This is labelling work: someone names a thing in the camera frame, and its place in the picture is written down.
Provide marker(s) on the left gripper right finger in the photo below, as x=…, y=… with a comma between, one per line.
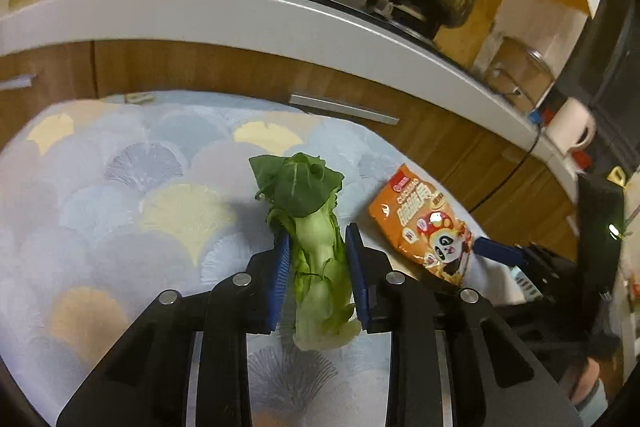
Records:
x=453, y=360

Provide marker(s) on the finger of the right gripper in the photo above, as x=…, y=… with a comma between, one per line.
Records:
x=489, y=249

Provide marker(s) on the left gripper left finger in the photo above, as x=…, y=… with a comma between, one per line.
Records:
x=143, y=380

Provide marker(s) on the orange snack packet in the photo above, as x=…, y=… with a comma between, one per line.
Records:
x=418, y=221

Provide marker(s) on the green leafy vegetable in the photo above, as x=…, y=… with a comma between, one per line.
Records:
x=301, y=191

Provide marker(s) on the light blue perforated basket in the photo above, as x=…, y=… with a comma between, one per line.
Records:
x=530, y=292

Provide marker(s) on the white electric kettle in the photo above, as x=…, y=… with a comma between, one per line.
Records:
x=572, y=128

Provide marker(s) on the brown rice cooker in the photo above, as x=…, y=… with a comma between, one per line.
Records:
x=519, y=74

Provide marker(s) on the patterned table cloth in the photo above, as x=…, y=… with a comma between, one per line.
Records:
x=105, y=204

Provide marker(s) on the wooden cutting board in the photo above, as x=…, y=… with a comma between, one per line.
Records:
x=463, y=44

